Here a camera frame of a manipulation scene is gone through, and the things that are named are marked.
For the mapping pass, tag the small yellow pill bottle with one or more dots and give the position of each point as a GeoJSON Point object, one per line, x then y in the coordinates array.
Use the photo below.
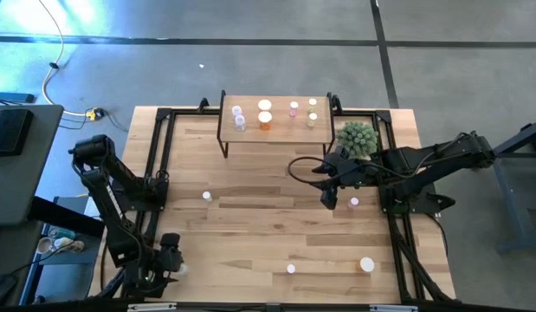
{"type": "Point", "coordinates": [312, 102]}
{"type": "Point", "coordinates": [312, 116]}
{"type": "Point", "coordinates": [207, 196]}

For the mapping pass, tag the grey desk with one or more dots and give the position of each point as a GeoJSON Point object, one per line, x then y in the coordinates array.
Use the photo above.
{"type": "Point", "coordinates": [34, 173]}

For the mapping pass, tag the clear blue pill bottle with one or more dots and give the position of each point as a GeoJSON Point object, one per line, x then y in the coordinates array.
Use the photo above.
{"type": "Point", "coordinates": [236, 110]}
{"type": "Point", "coordinates": [240, 121]}

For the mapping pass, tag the grey-blue storage cart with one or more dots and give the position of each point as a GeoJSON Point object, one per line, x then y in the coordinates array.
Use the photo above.
{"type": "Point", "coordinates": [68, 281]}

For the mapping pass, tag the yellow power plug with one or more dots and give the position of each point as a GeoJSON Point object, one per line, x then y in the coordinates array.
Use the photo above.
{"type": "Point", "coordinates": [93, 114]}

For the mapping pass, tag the small white bottle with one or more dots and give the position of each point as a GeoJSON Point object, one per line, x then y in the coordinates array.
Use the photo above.
{"type": "Point", "coordinates": [183, 269]}

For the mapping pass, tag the wooden shelf with black legs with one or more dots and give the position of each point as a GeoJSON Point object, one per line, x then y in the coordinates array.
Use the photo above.
{"type": "Point", "coordinates": [285, 130]}

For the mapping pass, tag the silver aluminium bracket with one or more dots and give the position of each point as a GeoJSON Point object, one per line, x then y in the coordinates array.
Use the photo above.
{"type": "Point", "coordinates": [151, 307]}
{"type": "Point", "coordinates": [394, 308]}

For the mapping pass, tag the green potted plant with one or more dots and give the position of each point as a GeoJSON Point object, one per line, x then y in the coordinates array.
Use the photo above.
{"type": "Point", "coordinates": [358, 136]}

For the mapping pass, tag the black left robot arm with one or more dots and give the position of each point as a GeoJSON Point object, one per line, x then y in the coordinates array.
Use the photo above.
{"type": "Point", "coordinates": [94, 151]}

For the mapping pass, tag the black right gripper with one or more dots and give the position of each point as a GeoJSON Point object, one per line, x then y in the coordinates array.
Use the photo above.
{"type": "Point", "coordinates": [354, 173]}

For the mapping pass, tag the blue-grey metal cart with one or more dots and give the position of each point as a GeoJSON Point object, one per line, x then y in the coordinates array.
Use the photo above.
{"type": "Point", "coordinates": [506, 203]}

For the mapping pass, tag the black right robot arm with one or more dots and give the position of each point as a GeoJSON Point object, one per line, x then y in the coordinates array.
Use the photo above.
{"type": "Point", "coordinates": [423, 158]}

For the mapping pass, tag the dark blue flat bar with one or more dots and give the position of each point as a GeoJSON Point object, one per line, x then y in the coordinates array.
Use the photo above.
{"type": "Point", "coordinates": [12, 97]}

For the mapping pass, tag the black frame clamp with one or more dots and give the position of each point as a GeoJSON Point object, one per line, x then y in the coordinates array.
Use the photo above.
{"type": "Point", "coordinates": [202, 104]}
{"type": "Point", "coordinates": [335, 102]}

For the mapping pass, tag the beige cloth bundle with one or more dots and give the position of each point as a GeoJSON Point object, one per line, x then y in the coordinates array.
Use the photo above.
{"type": "Point", "coordinates": [70, 245]}

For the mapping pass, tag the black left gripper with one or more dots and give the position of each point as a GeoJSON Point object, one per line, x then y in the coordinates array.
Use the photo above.
{"type": "Point", "coordinates": [155, 271]}

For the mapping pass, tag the black desk beam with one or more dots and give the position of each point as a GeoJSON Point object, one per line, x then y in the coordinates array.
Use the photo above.
{"type": "Point", "coordinates": [64, 216]}

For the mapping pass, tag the black rectangular desk device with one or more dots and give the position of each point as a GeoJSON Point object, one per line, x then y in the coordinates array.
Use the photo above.
{"type": "Point", "coordinates": [10, 132]}

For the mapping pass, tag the beige tape roll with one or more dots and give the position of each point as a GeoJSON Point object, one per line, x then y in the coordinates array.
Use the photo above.
{"type": "Point", "coordinates": [44, 245]}

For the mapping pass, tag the large orange pill bottle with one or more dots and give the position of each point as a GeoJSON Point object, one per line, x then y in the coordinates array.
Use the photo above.
{"type": "Point", "coordinates": [265, 117]}
{"type": "Point", "coordinates": [366, 264]}
{"type": "Point", "coordinates": [264, 104]}

